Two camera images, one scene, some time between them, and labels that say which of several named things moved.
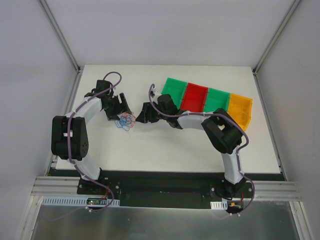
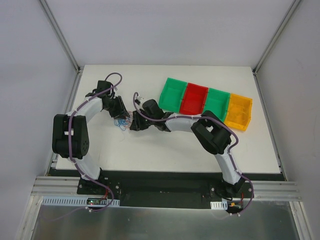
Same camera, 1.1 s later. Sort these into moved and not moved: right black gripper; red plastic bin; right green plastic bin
Moved: right black gripper
Not moved: red plastic bin; right green plastic bin
